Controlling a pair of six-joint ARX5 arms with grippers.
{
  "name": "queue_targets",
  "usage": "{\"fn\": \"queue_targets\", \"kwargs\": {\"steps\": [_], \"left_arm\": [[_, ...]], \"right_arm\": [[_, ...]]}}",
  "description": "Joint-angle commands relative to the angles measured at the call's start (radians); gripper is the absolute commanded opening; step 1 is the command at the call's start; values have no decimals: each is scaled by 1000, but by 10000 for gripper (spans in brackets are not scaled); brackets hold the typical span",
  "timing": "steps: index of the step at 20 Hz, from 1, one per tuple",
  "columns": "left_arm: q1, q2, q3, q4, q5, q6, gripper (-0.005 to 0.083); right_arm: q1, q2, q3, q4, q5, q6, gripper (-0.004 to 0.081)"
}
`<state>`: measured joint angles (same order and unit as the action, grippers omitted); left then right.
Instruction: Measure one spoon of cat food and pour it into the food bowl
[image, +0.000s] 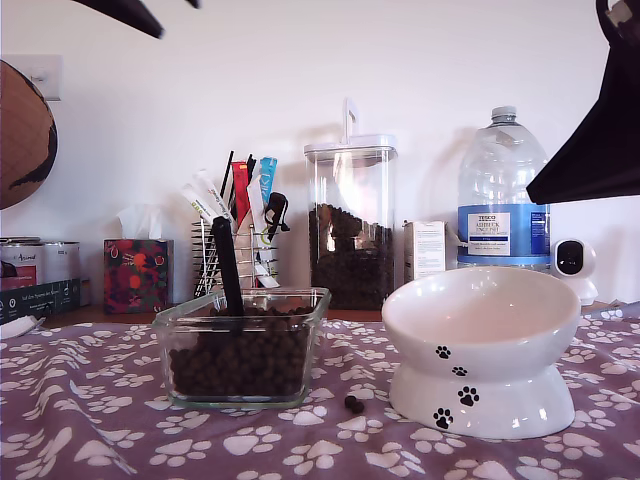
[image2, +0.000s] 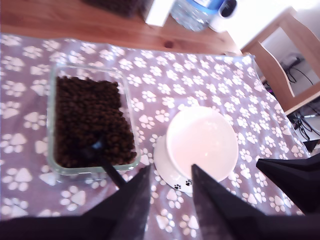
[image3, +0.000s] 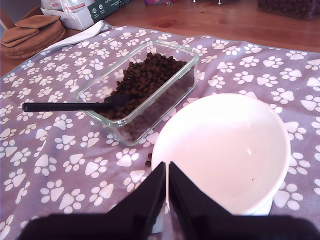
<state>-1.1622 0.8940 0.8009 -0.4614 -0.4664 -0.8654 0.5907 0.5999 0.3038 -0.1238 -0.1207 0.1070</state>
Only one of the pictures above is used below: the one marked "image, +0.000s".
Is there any black plastic measuring spoon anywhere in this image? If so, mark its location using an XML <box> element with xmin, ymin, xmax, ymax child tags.
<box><xmin>209</xmin><ymin>216</ymin><xmax>247</xmax><ymax>321</ymax></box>

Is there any white paw print cat bowl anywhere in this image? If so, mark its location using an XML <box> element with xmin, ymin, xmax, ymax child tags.
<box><xmin>380</xmin><ymin>266</ymin><xmax>583</xmax><ymax>441</ymax></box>

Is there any large blue label water bottle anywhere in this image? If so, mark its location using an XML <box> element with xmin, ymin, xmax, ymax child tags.
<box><xmin>455</xmin><ymin>105</ymin><xmax>552</xmax><ymax>275</ymax></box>

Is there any brown cork globe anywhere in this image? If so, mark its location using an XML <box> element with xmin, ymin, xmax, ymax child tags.
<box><xmin>0</xmin><ymin>59</ymin><xmax>59</xmax><ymax>211</ymax></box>

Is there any thin black stick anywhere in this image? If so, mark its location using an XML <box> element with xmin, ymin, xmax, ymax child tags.
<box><xmin>218</xmin><ymin>151</ymin><xmax>236</xmax><ymax>211</ymax></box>

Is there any light blue sachet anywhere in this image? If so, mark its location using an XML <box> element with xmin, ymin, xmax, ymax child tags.
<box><xmin>257</xmin><ymin>157</ymin><xmax>279</xmax><ymax>201</ymax></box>

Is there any white sachet with black text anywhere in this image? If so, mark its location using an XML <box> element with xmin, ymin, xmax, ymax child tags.
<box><xmin>192</xmin><ymin>169</ymin><xmax>237</xmax><ymax>224</ymax></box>

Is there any red sachet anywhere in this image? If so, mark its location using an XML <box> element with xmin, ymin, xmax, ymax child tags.
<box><xmin>231</xmin><ymin>159</ymin><xmax>252</xmax><ymax>229</ymax></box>

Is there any white sachet with green print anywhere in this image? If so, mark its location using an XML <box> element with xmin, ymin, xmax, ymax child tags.
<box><xmin>181</xmin><ymin>183</ymin><xmax>225</xmax><ymax>236</ymax></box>

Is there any small white printed carton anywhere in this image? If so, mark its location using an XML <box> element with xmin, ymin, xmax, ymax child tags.
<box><xmin>402</xmin><ymin>219</ymin><xmax>450</xmax><ymax>284</ymax></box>

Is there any plain white sachet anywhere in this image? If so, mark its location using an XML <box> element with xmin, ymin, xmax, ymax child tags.
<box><xmin>247</xmin><ymin>173</ymin><xmax>267</xmax><ymax>236</ymax></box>

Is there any white paper tissue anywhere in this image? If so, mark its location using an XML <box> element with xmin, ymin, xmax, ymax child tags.
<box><xmin>113</xmin><ymin>203</ymin><xmax>164</xmax><ymax>241</ymax></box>

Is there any tall clear canister white lid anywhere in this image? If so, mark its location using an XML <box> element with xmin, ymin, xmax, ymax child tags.
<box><xmin>303</xmin><ymin>98</ymin><xmax>400</xmax><ymax>311</ymax></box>

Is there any small black clip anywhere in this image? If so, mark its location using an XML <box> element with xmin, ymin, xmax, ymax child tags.
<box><xmin>263</xmin><ymin>192</ymin><xmax>292</xmax><ymax>242</ymax></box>

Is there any plain white tin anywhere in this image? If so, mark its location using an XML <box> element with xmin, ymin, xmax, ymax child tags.
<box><xmin>43</xmin><ymin>241</ymin><xmax>81</xmax><ymax>284</ymax></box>

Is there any floral tissue box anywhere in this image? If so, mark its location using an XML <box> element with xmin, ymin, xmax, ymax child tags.
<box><xmin>103</xmin><ymin>238</ymin><xmax>175</xmax><ymax>315</ymax></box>

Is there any beige pouch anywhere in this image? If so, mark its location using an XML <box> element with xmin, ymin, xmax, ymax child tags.
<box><xmin>219</xmin><ymin>230</ymin><xmax>281</xmax><ymax>291</ymax></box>

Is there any white tin with red label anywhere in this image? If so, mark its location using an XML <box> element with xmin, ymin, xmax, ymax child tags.
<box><xmin>0</xmin><ymin>237</ymin><xmax>45</xmax><ymax>294</ymax></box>

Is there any dark kibble store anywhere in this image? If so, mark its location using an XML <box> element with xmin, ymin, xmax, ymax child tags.
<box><xmin>308</xmin><ymin>202</ymin><xmax>395</xmax><ymax>310</ymax></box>

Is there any dark green cardboard box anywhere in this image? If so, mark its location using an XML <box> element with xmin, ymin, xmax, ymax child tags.
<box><xmin>0</xmin><ymin>277</ymin><xmax>82</xmax><ymax>326</ymax></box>

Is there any small white flat object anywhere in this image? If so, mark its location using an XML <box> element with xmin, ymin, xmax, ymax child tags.
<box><xmin>0</xmin><ymin>315</ymin><xmax>45</xmax><ymax>340</ymax></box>

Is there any square clear glass container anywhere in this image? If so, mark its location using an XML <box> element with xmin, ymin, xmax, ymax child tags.
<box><xmin>151</xmin><ymin>286</ymin><xmax>333</xmax><ymax>410</ymax></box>

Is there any large brown kibble heap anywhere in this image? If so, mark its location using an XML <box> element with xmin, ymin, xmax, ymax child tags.
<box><xmin>166</xmin><ymin>302</ymin><xmax>310</xmax><ymax>397</ymax></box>

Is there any purple paw print cloth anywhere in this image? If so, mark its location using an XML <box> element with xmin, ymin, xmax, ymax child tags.
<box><xmin>0</xmin><ymin>313</ymin><xmax>640</xmax><ymax>480</ymax></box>

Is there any white wall switch plate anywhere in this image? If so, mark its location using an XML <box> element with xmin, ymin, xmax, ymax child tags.
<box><xmin>28</xmin><ymin>53</ymin><xmax>65</xmax><ymax>103</ymax></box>

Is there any small white round camera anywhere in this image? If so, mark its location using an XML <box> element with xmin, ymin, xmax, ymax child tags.
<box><xmin>549</xmin><ymin>238</ymin><xmax>599</xmax><ymax>307</ymax></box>

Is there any chrome wire holder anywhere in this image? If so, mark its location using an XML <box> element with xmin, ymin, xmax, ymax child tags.
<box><xmin>191</xmin><ymin>219</ymin><xmax>281</xmax><ymax>301</ymax></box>

